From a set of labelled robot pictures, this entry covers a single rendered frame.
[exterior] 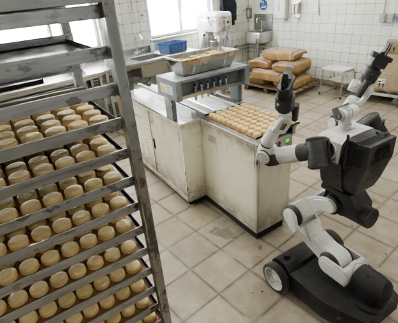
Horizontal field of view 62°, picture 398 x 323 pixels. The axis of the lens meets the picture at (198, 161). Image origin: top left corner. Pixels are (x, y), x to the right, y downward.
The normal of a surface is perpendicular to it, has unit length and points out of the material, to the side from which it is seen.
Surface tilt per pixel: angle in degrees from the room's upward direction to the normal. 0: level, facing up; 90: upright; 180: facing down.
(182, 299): 0
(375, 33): 90
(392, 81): 89
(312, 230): 20
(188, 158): 90
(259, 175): 90
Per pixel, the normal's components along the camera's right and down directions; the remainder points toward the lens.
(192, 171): 0.55, 0.36
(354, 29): -0.76, 0.36
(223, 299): -0.08, -0.88
